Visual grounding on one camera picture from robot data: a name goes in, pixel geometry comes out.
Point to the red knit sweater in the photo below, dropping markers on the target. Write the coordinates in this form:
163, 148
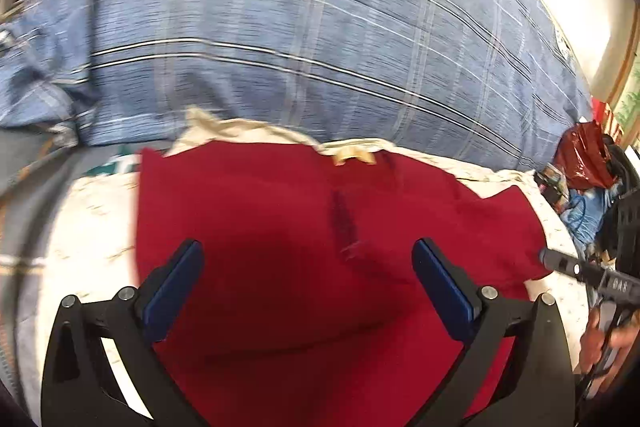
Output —
308, 312

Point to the red plastic bag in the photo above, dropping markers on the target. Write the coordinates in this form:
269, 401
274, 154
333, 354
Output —
583, 157

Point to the person's right hand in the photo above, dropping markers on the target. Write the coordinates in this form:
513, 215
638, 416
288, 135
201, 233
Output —
593, 340

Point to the blue cloth pile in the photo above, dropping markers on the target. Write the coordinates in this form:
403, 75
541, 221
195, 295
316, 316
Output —
584, 213

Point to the grey patterned bed sheet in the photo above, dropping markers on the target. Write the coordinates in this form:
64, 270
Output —
36, 175

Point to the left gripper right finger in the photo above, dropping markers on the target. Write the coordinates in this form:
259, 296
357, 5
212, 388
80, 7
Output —
536, 386

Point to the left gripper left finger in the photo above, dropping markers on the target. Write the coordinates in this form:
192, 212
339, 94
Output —
78, 384

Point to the blue plaid quilt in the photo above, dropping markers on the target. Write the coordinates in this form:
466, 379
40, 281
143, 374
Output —
484, 81

